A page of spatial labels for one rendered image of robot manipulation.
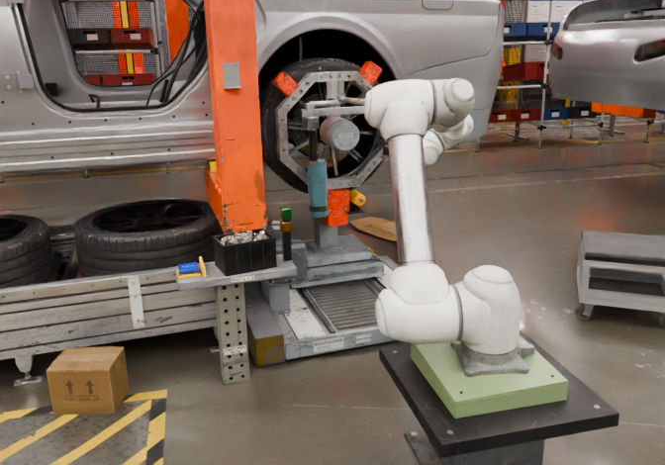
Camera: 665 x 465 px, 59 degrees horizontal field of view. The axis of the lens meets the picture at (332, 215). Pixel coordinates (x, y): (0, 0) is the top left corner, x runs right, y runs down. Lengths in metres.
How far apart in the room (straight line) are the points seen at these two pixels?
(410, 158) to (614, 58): 3.13
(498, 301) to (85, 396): 1.46
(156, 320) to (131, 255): 0.28
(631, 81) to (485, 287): 3.14
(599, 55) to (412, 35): 2.06
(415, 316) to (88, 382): 1.22
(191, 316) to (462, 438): 1.33
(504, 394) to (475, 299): 0.26
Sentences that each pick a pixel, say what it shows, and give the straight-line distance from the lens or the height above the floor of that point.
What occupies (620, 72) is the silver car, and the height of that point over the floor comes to 1.02.
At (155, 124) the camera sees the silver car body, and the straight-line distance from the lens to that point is 2.78.
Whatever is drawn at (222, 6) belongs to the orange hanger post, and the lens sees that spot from 2.24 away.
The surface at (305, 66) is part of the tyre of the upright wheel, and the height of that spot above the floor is 1.15.
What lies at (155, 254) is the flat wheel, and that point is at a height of 0.43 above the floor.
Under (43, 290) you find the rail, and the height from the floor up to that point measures 0.38.
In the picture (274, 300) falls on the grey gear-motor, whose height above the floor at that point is 0.14.
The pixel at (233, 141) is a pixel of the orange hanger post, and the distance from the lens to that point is 2.26.
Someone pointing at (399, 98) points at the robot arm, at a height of 1.09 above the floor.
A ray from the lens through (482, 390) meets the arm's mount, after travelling 1.68.
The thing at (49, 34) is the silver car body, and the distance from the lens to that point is 4.50.
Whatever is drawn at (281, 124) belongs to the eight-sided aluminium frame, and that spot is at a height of 0.90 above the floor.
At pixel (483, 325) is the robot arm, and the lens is 1.66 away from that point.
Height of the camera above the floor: 1.24
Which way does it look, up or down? 16 degrees down
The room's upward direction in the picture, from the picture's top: 1 degrees counter-clockwise
